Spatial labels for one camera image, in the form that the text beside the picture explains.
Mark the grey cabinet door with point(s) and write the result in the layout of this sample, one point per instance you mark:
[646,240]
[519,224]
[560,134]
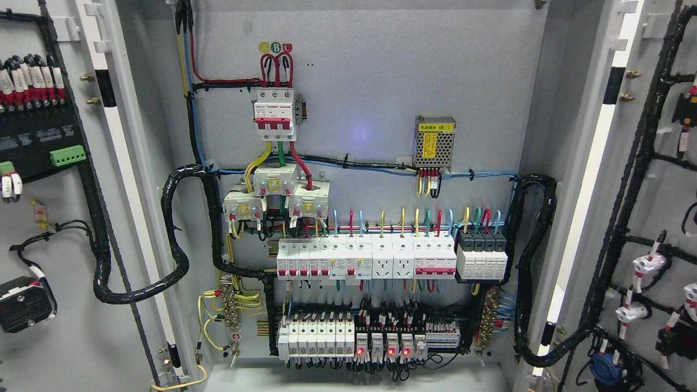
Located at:
[611,303]
[134,124]

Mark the grey electrical cabinet body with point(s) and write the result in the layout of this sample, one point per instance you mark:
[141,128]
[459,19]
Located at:
[366,70]

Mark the white current transformers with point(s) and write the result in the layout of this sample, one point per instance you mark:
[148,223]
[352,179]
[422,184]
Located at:
[273,182]

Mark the white socket breaker row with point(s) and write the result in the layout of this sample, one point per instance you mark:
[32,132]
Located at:
[371,256]

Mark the metal mesh power supply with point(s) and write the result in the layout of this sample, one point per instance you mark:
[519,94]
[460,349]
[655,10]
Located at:
[434,141]

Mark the red white main breaker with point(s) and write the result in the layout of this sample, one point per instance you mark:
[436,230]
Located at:
[278,113]

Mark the lower relay terminal row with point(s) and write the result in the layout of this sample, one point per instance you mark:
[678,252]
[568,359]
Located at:
[368,336]

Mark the black surge protector block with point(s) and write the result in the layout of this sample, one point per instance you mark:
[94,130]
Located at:
[481,258]

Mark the black digital power meter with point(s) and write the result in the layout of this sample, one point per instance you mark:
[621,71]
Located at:
[28,137]

